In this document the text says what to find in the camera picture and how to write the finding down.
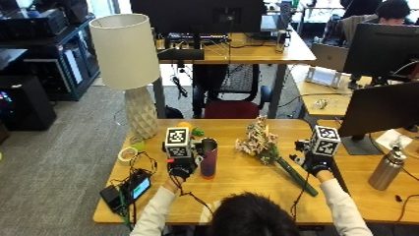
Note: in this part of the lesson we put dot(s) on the person's right hand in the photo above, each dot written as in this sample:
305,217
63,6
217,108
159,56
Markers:
319,165

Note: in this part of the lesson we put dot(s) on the person's left hand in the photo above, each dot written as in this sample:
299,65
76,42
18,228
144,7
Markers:
182,167

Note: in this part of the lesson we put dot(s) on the purple tumbler with orange base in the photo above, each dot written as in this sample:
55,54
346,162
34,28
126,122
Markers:
209,159

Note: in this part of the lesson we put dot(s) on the white marker cube left glove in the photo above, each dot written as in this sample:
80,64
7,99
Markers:
179,141

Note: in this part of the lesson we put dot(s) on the white marker cube glove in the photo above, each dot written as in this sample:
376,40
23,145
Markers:
179,141
325,140

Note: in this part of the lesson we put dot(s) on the green artificial leaf sprig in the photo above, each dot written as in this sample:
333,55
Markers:
199,131

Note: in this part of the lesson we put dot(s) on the white marker cube right glove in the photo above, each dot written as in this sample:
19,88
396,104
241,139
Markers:
325,140

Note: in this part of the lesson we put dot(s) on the orange artificial flower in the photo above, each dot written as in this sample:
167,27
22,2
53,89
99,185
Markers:
184,125

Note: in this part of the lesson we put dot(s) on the dried flower bouquet green stem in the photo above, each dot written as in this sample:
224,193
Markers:
261,141

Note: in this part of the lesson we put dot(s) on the small green tape roll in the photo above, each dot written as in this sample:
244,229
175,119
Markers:
138,145

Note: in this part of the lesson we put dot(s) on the white tape roll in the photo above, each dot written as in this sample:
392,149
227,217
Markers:
127,155

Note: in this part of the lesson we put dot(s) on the black device with lit screen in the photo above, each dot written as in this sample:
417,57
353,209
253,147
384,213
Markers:
139,187

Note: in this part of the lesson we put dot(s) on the clear plastic wrapper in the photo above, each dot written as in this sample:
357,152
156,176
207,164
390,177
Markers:
323,103

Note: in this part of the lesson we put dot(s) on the black office chair red seat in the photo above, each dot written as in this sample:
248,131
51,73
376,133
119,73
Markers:
232,95

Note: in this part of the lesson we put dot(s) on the stainless steel water bottle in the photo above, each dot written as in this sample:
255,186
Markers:
386,170

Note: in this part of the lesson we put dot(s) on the white paper sheet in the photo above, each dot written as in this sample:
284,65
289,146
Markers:
390,139

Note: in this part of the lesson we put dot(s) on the black monitor on grey stand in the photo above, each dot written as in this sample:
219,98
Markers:
380,106

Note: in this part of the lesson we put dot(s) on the black box unit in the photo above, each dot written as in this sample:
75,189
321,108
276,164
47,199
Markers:
111,197

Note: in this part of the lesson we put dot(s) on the grey laptop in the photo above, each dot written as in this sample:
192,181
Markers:
329,55

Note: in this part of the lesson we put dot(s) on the wooden desk with grey legs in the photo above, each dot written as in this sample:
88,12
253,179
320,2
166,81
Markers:
263,52

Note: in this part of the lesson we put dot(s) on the white table lamp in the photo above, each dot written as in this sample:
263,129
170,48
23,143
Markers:
127,55

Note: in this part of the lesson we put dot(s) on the large black monitor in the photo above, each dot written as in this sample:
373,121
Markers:
384,49

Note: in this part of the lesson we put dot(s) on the dark blue shelf rack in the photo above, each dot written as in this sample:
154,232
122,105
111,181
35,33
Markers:
66,62

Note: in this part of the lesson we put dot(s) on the black monitor seen from behind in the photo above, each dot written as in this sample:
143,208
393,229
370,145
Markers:
196,14

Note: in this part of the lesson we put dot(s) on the black computer tower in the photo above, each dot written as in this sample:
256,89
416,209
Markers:
25,103

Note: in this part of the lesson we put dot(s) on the white frame stand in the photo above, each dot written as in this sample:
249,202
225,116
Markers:
323,77

